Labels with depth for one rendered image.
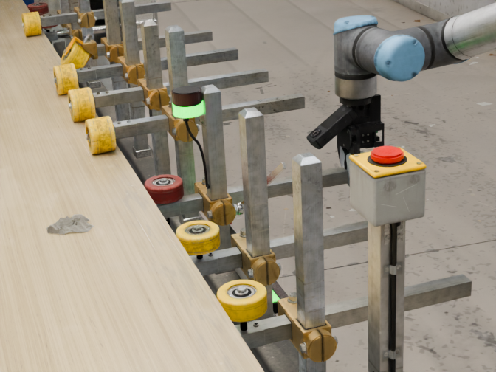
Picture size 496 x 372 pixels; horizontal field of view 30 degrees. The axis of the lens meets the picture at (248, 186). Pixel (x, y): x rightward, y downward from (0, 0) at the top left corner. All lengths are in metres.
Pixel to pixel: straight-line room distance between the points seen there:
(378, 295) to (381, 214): 0.13
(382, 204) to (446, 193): 2.99
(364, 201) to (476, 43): 0.77
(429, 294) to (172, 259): 0.45
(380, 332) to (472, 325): 1.93
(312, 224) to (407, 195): 0.32
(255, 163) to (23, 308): 0.46
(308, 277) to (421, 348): 1.59
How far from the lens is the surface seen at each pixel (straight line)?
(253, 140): 1.61
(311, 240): 1.42
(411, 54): 1.85
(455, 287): 1.65
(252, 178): 1.63
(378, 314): 1.21
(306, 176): 1.38
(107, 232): 1.74
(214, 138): 1.86
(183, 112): 1.81
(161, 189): 1.89
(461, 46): 1.87
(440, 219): 3.85
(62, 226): 1.77
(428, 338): 3.06
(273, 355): 1.70
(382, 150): 1.13
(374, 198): 1.10
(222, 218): 1.90
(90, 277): 1.59
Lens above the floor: 1.64
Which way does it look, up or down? 23 degrees down
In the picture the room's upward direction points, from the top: 3 degrees counter-clockwise
